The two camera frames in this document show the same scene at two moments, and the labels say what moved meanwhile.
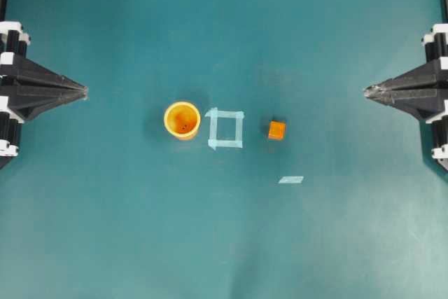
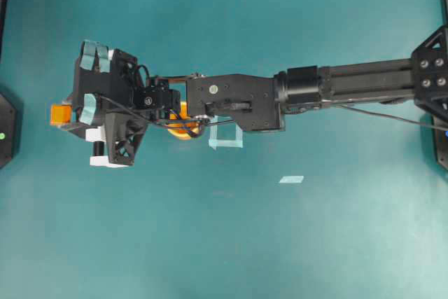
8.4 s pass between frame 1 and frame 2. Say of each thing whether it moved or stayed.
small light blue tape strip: stayed
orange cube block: moved
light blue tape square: stayed
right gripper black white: moved
